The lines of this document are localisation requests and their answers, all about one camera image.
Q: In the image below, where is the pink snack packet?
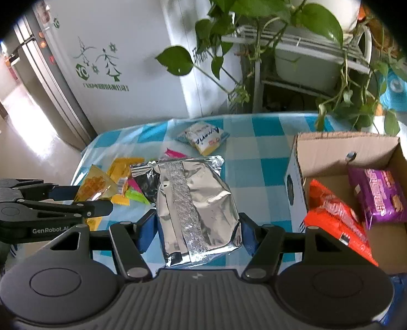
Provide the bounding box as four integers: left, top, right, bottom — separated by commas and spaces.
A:
130, 148, 187, 203

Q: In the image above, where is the white metal plant stand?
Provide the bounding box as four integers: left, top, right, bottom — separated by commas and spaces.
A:
220, 23, 373, 113

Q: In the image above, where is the green pothos plant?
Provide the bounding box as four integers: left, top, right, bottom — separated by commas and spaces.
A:
155, 0, 407, 136

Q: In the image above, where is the orange red snack bag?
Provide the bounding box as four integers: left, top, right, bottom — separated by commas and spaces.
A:
303, 179, 379, 266

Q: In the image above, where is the purple snack bag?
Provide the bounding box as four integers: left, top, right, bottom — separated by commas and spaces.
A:
347, 167, 407, 229

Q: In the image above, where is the silver foil snack bag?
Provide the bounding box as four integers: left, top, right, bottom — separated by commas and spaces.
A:
130, 154, 243, 268

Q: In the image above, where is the white plant pot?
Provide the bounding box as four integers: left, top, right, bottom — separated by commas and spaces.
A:
273, 27, 345, 92

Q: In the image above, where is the cardboard box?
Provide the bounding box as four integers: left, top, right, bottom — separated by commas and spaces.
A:
285, 132, 407, 274

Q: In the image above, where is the white blue Ameria packet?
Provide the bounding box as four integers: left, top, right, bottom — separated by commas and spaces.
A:
176, 122, 230, 156

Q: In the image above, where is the yellow cracker snack packet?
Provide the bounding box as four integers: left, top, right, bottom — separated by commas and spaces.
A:
74, 165, 118, 231

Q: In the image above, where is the grey refrigerator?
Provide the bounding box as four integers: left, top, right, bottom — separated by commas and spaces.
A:
4, 9, 97, 150

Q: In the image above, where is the blue round fan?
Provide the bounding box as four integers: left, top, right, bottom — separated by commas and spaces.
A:
379, 70, 407, 112

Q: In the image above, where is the green Ameria snack packet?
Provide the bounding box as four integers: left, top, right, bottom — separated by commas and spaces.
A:
125, 188, 150, 205

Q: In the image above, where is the blue white checkered tablecloth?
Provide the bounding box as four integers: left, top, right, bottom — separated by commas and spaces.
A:
4, 111, 394, 276

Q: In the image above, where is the yellow orange snack packet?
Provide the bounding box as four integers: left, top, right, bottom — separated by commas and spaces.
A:
107, 157, 145, 206

